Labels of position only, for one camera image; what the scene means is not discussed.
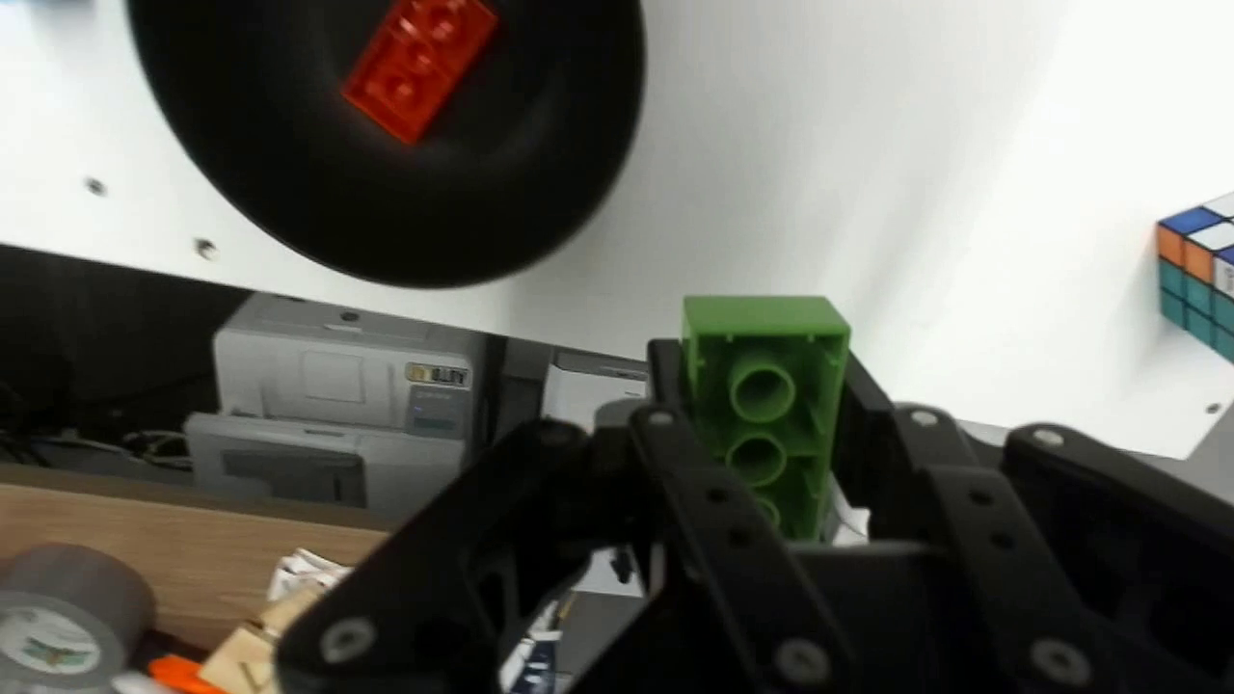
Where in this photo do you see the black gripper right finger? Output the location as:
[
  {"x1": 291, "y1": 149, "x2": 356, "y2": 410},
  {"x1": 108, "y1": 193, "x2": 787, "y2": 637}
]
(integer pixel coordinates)
[{"x1": 835, "y1": 352, "x2": 1234, "y2": 694}]

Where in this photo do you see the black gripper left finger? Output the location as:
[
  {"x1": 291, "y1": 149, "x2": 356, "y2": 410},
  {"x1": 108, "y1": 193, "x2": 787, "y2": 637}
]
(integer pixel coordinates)
[{"x1": 274, "y1": 336, "x2": 880, "y2": 694}]

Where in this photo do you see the green LEGO block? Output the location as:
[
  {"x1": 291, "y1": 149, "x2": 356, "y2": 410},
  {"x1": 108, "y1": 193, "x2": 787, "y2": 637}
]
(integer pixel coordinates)
[{"x1": 678, "y1": 292, "x2": 856, "y2": 543}]

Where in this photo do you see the red LEGO block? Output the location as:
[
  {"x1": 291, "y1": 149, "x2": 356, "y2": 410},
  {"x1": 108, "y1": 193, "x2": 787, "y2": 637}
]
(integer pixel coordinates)
[{"x1": 338, "y1": 0, "x2": 507, "y2": 148}]

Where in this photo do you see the black bowl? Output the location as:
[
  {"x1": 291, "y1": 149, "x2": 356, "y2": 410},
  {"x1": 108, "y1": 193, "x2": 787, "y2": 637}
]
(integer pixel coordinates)
[{"x1": 124, "y1": 0, "x2": 648, "y2": 292}]

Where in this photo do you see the Rubik's cube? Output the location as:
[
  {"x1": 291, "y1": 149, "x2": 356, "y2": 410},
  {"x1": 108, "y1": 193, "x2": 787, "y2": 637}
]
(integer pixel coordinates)
[{"x1": 1152, "y1": 188, "x2": 1234, "y2": 368}]

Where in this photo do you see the white device with yellow label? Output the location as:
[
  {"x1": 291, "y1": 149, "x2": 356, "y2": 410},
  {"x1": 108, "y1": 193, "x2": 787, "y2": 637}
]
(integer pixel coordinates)
[{"x1": 209, "y1": 292, "x2": 494, "y2": 449}]

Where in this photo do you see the white device with grey panel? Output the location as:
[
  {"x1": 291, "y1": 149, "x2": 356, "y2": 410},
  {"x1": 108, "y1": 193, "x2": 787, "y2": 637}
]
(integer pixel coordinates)
[{"x1": 183, "y1": 410, "x2": 473, "y2": 526}]

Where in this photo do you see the wooden desk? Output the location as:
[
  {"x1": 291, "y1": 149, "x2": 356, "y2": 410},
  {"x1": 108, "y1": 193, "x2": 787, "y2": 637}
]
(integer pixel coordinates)
[{"x1": 0, "y1": 466, "x2": 397, "y2": 660}]

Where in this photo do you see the orange utility knife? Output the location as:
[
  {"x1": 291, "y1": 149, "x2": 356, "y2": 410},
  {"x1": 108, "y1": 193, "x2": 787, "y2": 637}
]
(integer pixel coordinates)
[{"x1": 147, "y1": 651, "x2": 225, "y2": 694}]

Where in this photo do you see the grey duct tape roll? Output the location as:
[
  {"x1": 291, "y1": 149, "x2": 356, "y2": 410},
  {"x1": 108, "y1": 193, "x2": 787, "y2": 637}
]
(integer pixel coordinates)
[{"x1": 0, "y1": 539, "x2": 162, "y2": 694}]

